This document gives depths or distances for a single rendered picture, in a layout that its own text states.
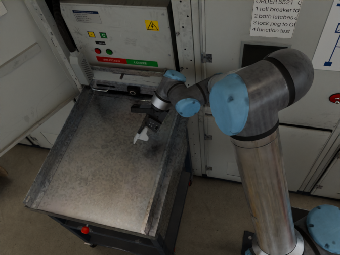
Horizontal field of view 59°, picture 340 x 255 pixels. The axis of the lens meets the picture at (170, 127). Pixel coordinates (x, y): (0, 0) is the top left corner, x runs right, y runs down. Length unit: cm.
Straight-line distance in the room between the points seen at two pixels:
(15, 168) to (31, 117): 113
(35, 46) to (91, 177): 65
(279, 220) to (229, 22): 69
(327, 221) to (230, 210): 120
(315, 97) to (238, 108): 85
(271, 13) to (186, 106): 43
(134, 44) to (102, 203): 72
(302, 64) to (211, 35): 58
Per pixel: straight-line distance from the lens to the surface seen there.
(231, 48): 122
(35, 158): 277
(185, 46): 128
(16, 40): 152
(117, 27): 139
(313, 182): 216
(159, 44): 137
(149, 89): 160
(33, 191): 150
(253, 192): 78
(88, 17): 142
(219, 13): 113
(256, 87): 61
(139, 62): 149
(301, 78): 66
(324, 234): 106
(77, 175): 149
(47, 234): 243
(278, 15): 112
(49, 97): 174
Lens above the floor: 208
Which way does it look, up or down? 55 degrees down
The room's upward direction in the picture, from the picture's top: 12 degrees counter-clockwise
